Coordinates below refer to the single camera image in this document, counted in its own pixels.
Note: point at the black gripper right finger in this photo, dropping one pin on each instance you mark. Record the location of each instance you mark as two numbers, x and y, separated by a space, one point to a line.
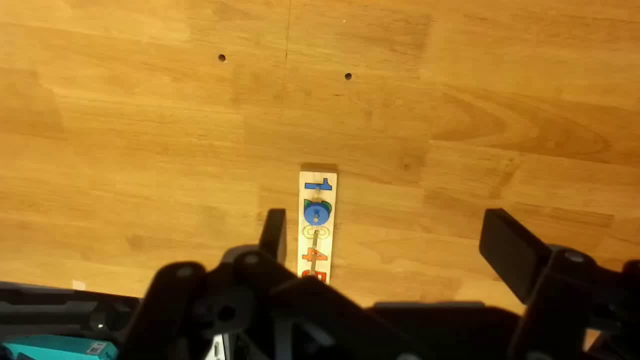
513 252

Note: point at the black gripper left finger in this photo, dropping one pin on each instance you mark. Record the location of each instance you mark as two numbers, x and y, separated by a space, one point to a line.
272 238

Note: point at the wooden peg toy board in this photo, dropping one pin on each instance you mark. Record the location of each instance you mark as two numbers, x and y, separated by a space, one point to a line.
317 223

